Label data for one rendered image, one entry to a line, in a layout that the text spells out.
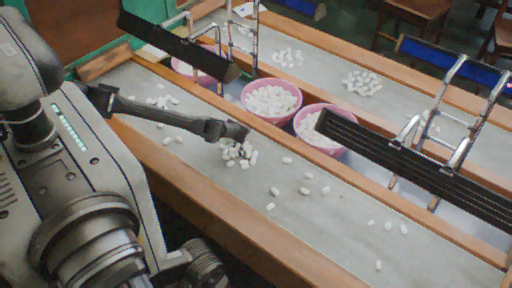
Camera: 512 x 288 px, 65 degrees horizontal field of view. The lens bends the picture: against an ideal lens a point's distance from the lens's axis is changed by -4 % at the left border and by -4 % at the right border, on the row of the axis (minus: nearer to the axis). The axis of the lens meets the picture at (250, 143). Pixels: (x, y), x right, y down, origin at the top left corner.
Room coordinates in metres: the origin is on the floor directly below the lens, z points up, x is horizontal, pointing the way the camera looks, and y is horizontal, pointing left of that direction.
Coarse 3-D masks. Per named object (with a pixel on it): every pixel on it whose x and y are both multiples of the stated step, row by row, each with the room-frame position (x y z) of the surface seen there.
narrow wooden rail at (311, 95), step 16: (224, 48) 1.79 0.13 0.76; (240, 64) 1.70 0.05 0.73; (288, 80) 1.53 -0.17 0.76; (304, 96) 1.46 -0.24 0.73; (320, 96) 1.42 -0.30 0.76; (336, 96) 1.42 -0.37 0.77; (352, 112) 1.31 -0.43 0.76; (368, 112) 1.31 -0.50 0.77; (384, 128) 1.22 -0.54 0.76; (400, 128) 1.22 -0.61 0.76; (416, 144) 1.13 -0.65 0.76; (432, 144) 1.13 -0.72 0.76; (448, 160) 1.04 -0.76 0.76; (480, 176) 0.96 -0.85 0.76; (496, 176) 0.96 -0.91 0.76
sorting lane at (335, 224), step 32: (128, 64) 1.69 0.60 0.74; (128, 96) 1.44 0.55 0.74; (160, 96) 1.44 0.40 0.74; (192, 96) 1.44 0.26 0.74; (160, 128) 1.24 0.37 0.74; (192, 160) 1.06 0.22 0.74; (224, 160) 1.06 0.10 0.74; (256, 160) 1.06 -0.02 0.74; (256, 192) 0.91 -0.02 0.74; (288, 192) 0.91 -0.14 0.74; (320, 192) 0.91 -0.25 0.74; (352, 192) 0.91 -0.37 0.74; (288, 224) 0.78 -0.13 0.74; (320, 224) 0.78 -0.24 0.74; (352, 224) 0.77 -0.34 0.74; (384, 224) 0.77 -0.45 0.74; (416, 224) 0.77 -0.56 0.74; (352, 256) 0.65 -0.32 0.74; (384, 256) 0.65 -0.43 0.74; (416, 256) 0.65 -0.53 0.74; (448, 256) 0.65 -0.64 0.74
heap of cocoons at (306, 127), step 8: (320, 112) 1.33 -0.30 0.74; (304, 120) 1.29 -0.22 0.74; (312, 120) 1.29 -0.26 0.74; (304, 128) 1.24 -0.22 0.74; (312, 128) 1.25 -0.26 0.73; (296, 136) 1.21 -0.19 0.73; (304, 136) 1.19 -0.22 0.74; (312, 136) 1.21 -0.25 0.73; (320, 136) 1.20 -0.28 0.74; (320, 144) 1.15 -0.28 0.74; (328, 144) 1.16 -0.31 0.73; (336, 144) 1.15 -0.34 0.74
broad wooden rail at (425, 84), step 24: (240, 0) 2.31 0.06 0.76; (264, 24) 2.05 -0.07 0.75; (288, 24) 2.03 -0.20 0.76; (336, 48) 1.80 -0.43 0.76; (360, 48) 1.80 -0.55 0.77; (384, 72) 1.60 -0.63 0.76; (408, 72) 1.60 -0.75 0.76; (432, 96) 1.45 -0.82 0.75; (456, 96) 1.43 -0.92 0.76; (504, 120) 1.27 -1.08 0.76
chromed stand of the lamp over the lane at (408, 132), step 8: (416, 120) 0.88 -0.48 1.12; (408, 128) 0.84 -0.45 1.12; (416, 128) 0.91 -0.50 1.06; (400, 136) 0.81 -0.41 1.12; (408, 136) 0.91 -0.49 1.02; (392, 144) 0.79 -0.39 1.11; (400, 144) 0.79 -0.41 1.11; (408, 144) 0.91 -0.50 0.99; (464, 144) 0.78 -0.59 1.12; (416, 152) 0.90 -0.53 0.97; (456, 152) 0.75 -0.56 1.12; (464, 152) 0.76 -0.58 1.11; (432, 160) 0.86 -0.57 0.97; (456, 160) 0.72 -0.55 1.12; (448, 168) 0.70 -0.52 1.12; (456, 168) 0.70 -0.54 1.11; (392, 176) 0.92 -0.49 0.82; (448, 176) 0.68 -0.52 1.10; (392, 184) 0.91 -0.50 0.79; (432, 200) 0.82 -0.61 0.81; (440, 200) 0.81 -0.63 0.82; (432, 208) 0.81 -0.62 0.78
